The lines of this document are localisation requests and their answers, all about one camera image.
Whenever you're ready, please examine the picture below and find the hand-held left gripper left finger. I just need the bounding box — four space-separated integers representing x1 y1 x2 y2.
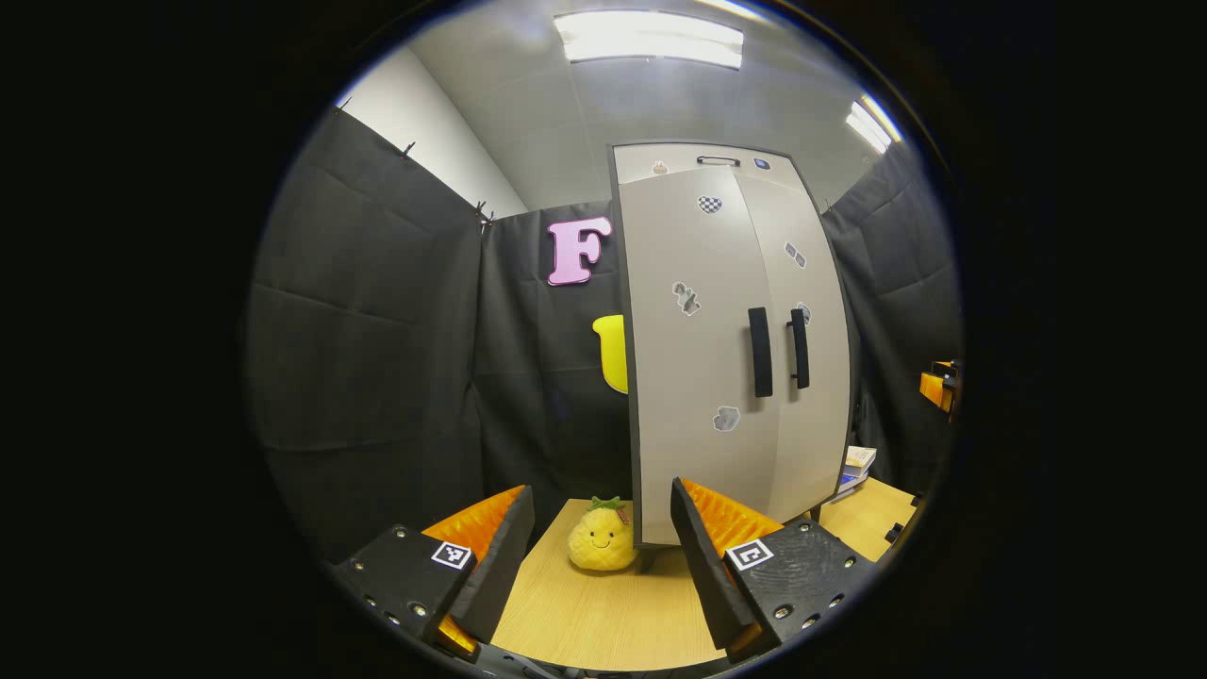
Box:
330 485 537 661

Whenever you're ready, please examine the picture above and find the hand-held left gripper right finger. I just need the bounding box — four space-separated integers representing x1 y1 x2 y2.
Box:
670 477 878 661

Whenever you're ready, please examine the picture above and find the grey shoe cabinet door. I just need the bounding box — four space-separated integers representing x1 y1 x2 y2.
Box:
618 167 784 548
734 172 854 524

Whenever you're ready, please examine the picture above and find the grey shoe cabinet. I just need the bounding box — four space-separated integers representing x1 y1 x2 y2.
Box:
608 141 861 571

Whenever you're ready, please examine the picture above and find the grey cabinet drawer front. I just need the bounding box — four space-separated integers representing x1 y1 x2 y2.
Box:
613 143 798 182

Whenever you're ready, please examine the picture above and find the yellow pineapple plush toy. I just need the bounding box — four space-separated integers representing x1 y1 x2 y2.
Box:
567 496 638 572

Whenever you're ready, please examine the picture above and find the ceiling light panel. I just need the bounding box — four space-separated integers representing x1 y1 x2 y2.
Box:
844 92 903 155
553 9 746 70

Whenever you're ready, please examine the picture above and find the black door handle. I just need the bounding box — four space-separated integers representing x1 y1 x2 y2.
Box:
787 307 812 390
748 306 774 398

